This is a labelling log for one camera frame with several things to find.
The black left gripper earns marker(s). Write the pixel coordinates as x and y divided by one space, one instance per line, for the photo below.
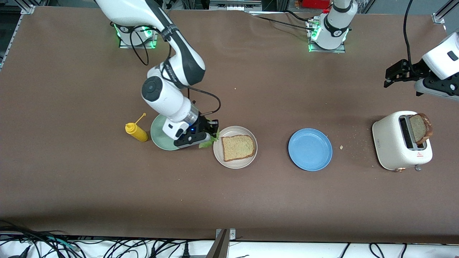
410 71

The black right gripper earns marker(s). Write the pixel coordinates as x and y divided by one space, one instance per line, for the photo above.
203 124

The green lettuce leaf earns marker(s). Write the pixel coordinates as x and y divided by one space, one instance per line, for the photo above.
208 144

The light crust bread slice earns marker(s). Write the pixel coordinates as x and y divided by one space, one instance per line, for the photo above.
238 147

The dark crust bread slice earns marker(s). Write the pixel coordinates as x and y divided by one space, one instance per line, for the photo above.
417 129

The yellow squeeze bottle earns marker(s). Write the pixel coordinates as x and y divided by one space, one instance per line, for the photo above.
140 135

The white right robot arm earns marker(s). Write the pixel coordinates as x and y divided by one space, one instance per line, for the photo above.
179 53

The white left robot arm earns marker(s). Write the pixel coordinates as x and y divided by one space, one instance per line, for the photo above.
333 25

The beige plate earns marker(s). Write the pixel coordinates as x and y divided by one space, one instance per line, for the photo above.
235 163

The green plate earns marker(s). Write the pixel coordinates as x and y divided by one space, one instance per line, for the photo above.
159 138

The blue plate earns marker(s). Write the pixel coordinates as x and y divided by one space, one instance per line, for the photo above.
310 149

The white toaster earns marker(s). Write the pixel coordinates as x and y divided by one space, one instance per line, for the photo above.
389 143

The aluminium profile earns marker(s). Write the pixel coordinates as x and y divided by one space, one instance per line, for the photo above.
439 18

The red box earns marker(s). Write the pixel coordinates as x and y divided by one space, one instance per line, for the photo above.
315 3

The black power plug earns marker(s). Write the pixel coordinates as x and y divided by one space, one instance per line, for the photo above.
186 251

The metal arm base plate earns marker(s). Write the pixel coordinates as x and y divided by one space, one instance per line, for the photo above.
123 44
340 51

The small metal bracket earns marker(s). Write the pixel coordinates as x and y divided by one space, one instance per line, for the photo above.
232 234

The grey metal post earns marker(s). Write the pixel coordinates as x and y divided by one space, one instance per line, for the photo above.
219 247

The silver metal frame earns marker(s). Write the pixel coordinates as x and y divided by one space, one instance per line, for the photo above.
235 5

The aluminium table edge rail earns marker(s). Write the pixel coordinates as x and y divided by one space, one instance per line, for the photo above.
27 10

